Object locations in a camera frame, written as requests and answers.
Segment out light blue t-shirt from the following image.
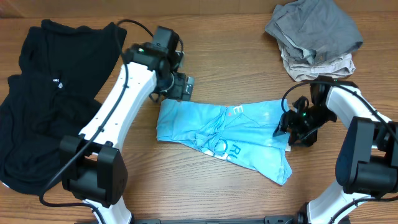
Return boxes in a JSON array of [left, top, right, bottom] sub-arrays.
[[156, 99, 292, 185]]

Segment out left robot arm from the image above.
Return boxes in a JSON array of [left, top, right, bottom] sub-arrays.
[[60, 26, 194, 223]]

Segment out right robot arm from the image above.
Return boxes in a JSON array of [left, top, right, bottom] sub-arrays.
[[265, 77, 397, 224]]

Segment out folded beige garment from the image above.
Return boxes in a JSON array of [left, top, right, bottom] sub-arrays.
[[278, 42, 356, 82]]

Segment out folded grey garment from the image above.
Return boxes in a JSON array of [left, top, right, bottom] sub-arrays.
[[265, 0, 363, 65]]

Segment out black t-shirt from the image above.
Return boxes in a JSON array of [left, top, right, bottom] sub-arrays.
[[1, 19, 127, 195]]

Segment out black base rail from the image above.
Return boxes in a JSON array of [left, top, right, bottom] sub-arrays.
[[74, 215, 299, 224]]

